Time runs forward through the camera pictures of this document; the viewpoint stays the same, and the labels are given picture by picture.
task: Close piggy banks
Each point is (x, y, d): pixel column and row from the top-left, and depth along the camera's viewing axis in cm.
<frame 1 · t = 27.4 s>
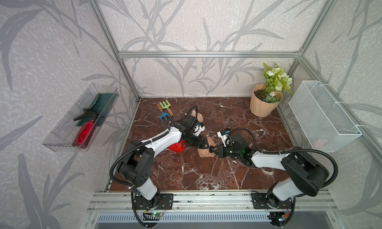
left hand: (204, 146, 84), fingers open
right hand: (210, 149, 85), fingers closed
green toy garden rake: (166, 106, 117), on the table
blue toy garden fork: (165, 115, 111), on the table
peach flower pot: (258, 107, 101), point 13 cm above the table
artificial green white plant: (277, 81, 90), point 31 cm above the table

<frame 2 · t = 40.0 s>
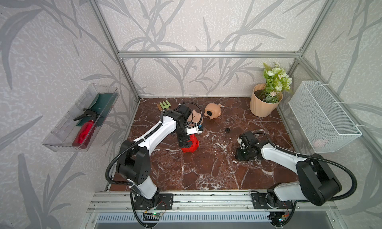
left hand: (186, 136, 85), fingers open
right hand: (236, 155, 90), fingers closed
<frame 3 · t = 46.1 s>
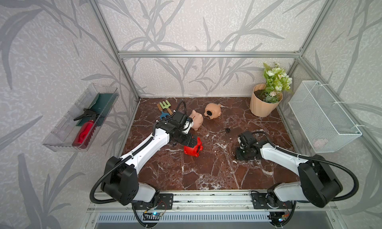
left hand: (190, 141, 82), fingers open
right hand: (236, 155, 89), fingers closed
red piggy bank: (195, 151, 84), point 9 cm above the table
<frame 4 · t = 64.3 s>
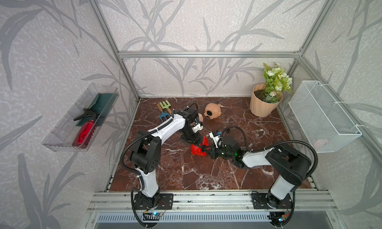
left hand: (197, 144, 85), fingers open
right hand: (202, 148, 85), fingers closed
red piggy bank: (197, 151, 84), point 9 cm above the table
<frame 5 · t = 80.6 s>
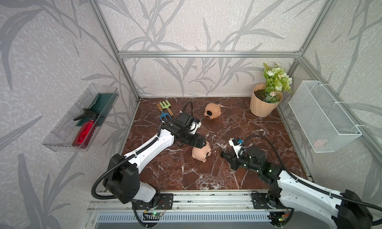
left hand: (199, 142, 80), fingers open
right hand: (222, 154, 77), fingers closed
pink piggy bank far: (201, 154, 83), point 9 cm above the table
